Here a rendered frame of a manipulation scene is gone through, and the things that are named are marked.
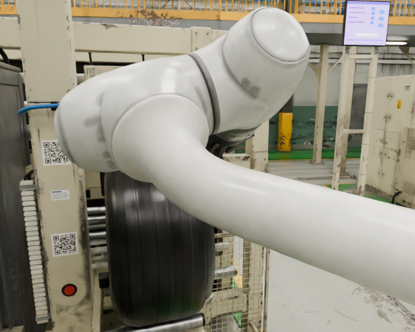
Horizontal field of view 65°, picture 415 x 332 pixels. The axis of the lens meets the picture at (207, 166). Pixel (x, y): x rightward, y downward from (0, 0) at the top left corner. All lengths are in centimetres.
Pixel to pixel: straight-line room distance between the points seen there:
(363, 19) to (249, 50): 468
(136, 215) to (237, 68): 64
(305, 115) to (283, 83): 1080
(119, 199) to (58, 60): 43
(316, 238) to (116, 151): 20
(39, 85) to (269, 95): 79
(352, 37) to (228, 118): 457
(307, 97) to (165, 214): 1046
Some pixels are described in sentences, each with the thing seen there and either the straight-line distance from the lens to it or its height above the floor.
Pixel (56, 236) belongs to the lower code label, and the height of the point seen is 125.
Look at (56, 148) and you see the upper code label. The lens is 106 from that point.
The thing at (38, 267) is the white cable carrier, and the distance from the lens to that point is 119.
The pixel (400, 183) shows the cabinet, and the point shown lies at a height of 39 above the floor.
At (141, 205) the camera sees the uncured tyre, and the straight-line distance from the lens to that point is 93.
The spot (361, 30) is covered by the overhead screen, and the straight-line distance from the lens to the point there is 499.
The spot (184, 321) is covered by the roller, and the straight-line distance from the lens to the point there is 124.
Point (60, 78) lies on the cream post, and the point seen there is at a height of 172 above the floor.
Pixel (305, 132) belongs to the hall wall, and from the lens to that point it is 1122.
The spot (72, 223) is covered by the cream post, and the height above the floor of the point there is 128.
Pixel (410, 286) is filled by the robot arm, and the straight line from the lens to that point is 24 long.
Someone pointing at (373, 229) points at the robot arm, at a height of 159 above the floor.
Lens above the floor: 167
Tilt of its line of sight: 12 degrees down
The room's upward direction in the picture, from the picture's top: straight up
